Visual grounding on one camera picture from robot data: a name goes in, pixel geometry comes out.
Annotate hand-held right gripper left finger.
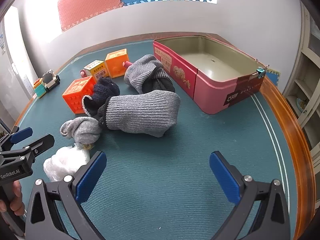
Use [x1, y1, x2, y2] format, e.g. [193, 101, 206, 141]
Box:
[25, 151, 108, 240]

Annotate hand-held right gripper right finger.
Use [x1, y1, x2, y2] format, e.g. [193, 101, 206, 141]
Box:
[209, 151, 292, 240]

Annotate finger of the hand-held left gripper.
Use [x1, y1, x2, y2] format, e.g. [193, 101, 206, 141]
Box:
[22, 134, 55, 162]
[0, 127, 33, 153]

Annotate white plastic bag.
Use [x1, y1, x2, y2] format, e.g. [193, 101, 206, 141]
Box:
[43, 143, 91, 182]

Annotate light grey sock bundle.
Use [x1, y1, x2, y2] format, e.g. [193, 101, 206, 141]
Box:
[59, 117, 102, 145]

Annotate orange studded toy cube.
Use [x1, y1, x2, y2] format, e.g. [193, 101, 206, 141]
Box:
[62, 76, 97, 113]

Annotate dark sock with white trim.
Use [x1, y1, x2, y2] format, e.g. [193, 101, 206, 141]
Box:
[82, 95, 105, 117]

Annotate pink metal tin box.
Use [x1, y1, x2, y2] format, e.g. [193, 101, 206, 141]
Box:
[153, 35, 266, 115]

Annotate large grey ribbed sock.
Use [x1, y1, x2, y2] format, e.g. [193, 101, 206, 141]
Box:
[98, 89, 181, 138]

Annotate navy blue sock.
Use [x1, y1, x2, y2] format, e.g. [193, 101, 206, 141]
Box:
[94, 77, 120, 98]

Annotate person's left hand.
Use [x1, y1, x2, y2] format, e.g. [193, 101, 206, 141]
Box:
[0, 181, 25, 217]

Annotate green desk mat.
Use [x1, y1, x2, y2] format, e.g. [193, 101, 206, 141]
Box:
[11, 34, 290, 240]

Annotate colourful toy car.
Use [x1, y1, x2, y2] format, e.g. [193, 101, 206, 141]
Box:
[33, 69, 61, 99]

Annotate white door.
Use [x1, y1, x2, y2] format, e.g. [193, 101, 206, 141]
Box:
[0, 6, 35, 100]

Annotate small yellow white box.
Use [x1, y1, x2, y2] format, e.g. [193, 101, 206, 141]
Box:
[83, 60, 110, 78]

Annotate small patterned dish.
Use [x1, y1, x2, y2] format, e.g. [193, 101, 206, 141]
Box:
[296, 97, 309, 110]

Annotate orange toy cube with holes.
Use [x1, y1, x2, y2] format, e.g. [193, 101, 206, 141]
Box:
[105, 49, 130, 78]

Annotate blue binder clip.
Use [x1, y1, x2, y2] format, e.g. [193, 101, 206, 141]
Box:
[255, 64, 270, 78]

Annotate small blue foam mat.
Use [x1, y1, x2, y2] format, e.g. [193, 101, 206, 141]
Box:
[265, 69, 281, 87]

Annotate cream glass-door cabinet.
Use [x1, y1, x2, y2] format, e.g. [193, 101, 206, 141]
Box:
[282, 5, 320, 153]

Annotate red foam wall mat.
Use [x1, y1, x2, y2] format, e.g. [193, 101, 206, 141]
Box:
[57, 0, 123, 32]

